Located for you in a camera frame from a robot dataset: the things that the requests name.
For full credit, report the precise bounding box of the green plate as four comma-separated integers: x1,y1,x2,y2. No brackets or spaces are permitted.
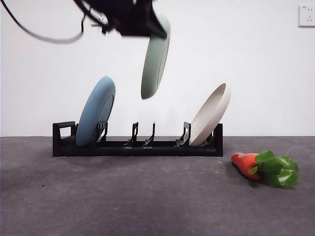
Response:
140,14,171,100

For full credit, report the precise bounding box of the orange carrot with green leaves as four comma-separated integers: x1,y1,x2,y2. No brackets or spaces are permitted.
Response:
231,150,300,189

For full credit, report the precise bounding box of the blue plate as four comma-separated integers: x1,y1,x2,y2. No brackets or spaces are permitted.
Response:
75,75,117,148

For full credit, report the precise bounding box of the cream plate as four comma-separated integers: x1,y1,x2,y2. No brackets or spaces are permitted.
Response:
189,83,231,147

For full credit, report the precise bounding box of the black plate rack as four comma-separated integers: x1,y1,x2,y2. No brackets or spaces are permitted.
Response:
52,120,224,158

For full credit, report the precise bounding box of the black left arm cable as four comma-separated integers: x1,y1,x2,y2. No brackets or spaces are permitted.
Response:
0,0,87,44

